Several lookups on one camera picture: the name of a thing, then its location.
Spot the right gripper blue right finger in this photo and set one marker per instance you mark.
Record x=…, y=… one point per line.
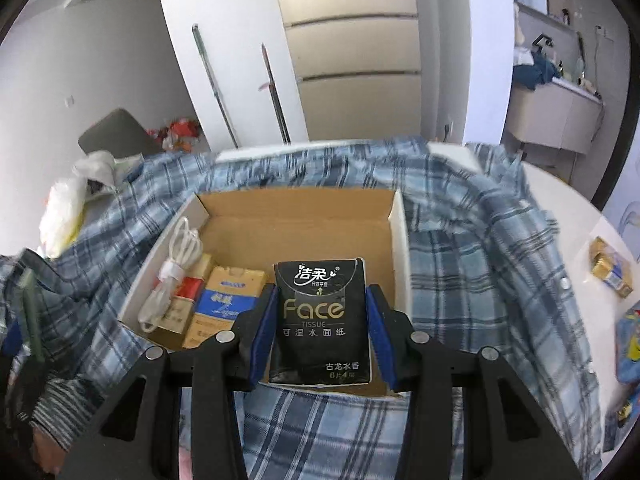
x=506, y=433

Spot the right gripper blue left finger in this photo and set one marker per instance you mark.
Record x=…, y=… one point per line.
x=135, y=433

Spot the blue gold Liqun cigarette pack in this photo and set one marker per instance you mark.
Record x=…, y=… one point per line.
x=227, y=293

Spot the black Face tissue pack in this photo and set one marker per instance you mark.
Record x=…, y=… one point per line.
x=322, y=338

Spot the red gold cigarette pack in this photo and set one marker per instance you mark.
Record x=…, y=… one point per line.
x=177, y=317

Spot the person's left hand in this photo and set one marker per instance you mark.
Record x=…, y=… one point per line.
x=47, y=453

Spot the blue patterned snack packet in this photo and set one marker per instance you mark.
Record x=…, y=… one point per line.
x=627, y=346

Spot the blue plaid shirt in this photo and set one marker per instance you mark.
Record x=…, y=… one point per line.
x=81, y=292

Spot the small gold wrapped packet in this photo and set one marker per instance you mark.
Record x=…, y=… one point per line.
x=610, y=267

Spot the white round table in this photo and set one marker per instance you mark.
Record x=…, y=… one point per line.
x=580, y=284

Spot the white plastic bag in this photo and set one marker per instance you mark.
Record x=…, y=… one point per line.
x=72, y=200

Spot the grey chair back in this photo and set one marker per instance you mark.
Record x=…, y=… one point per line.
x=120, y=134

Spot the white bathroom vanity cabinet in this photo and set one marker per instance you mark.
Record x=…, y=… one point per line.
x=556, y=115

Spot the dark blue cloth on counter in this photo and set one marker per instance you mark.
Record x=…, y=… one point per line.
x=536, y=73

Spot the gold refrigerator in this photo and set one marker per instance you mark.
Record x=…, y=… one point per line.
x=357, y=66

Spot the dark red broom handle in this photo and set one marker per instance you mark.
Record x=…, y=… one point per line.
x=271, y=86

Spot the grey mop handle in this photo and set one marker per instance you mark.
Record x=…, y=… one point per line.
x=202, y=52

